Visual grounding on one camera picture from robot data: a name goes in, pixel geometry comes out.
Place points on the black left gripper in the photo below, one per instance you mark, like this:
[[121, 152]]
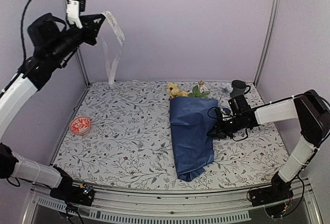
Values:
[[90, 21]]

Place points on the aluminium frame post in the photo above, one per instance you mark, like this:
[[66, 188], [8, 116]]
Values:
[[82, 68], [267, 42]]

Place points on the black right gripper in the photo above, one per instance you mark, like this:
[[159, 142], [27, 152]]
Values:
[[219, 129]]

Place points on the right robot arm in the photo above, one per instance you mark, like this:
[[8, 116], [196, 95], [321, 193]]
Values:
[[304, 116]]

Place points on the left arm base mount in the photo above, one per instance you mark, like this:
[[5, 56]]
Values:
[[74, 194]]

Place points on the blue wrapping paper sheet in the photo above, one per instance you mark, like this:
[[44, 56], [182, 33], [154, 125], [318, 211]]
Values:
[[189, 124]]

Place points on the red patterned small dish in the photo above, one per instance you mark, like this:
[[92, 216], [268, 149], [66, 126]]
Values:
[[80, 125]]

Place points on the white fake flower stem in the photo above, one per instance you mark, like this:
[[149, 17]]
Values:
[[199, 91]]

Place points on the dark grey metal mug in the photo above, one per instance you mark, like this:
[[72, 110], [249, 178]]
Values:
[[239, 88]]

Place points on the front aluminium rail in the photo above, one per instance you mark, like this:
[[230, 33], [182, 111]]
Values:
[[116, 205]]

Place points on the pale blue fake flower stem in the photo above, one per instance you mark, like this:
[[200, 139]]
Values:
[[224, 93]]

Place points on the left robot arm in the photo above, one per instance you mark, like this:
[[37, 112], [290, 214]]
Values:
[[31, 77]]

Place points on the right aluminium frame post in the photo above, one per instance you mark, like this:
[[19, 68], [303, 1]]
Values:
[[267, 42]]

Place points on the floral patterned tablecloth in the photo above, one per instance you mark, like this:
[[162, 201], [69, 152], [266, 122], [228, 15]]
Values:
[[129, 144]]

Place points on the clear plastic wrap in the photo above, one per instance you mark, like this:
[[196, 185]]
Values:
[[113, 40]]

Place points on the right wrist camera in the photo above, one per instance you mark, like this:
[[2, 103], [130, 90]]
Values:
[[220, 115]]

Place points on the yellow fake flower stem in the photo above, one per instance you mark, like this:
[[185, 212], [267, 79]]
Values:
[[174, 91]]

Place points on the left aluminium frame post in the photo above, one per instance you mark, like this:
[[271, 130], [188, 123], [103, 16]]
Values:
[[82, 68]]

